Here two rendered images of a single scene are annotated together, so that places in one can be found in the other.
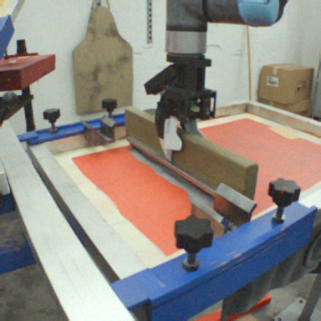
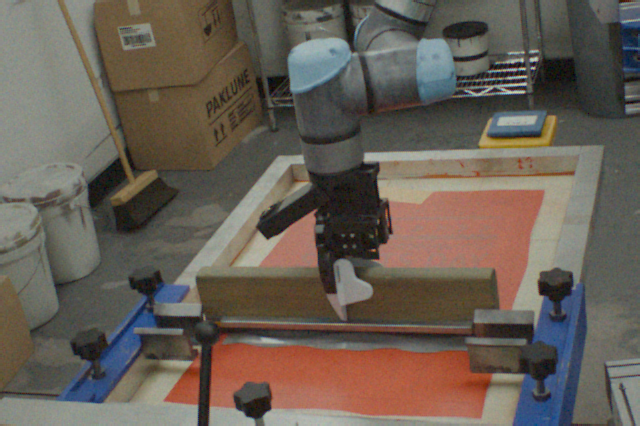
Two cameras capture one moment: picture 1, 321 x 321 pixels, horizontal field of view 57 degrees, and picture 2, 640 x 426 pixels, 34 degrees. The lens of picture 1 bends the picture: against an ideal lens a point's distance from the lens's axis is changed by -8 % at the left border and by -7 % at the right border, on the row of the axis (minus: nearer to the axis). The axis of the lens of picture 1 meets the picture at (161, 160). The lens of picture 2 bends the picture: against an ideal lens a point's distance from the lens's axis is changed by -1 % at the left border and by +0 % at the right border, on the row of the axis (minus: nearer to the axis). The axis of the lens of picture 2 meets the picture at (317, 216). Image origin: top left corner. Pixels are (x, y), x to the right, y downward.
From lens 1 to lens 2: 0.88 m
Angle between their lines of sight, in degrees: 31
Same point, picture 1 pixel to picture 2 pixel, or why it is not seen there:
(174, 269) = (533, 407)
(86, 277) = not seen: outside the picture
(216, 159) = (438, 285)
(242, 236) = not seen: hidden behind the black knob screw
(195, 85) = (376, 205)
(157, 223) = (423, 398)
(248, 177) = (493, 288)
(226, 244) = not seen: hidden behind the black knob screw
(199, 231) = (547, 352)
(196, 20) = (354, 119)
